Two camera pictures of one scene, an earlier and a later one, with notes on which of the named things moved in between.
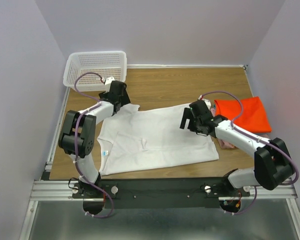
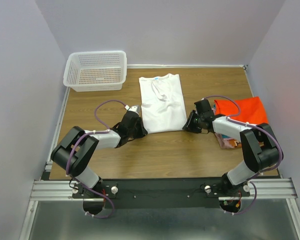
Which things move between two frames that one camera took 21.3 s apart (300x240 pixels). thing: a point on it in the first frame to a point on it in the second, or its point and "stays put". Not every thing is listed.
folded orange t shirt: [254, 118] stays put
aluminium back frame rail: [174, 66] stays put
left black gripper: [124, 99] to [143, 131]
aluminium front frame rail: [44, 190] stays put
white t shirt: [134, 139] to [163, 103]
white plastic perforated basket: [108, 64] stays put
